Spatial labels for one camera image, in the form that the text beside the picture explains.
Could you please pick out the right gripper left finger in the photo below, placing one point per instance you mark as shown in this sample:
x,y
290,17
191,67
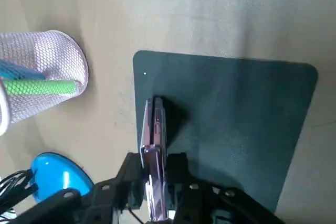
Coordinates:
x,y
110,195

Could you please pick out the purple smartphone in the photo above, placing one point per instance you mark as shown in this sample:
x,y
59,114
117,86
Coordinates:
x,y
155,129

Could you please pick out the green pen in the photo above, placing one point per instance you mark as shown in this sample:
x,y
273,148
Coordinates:
x,y
39,87

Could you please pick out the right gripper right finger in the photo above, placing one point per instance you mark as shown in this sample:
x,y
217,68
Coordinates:
x,y
204,203

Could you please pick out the black mouse pad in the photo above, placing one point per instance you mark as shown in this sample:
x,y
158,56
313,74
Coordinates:
x,y
236,116

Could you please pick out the blue desk lamp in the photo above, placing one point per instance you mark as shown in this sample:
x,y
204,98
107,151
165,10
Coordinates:
x,y
60,171

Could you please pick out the blue pen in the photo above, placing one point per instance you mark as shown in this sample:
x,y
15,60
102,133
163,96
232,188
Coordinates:
x,y
15,70

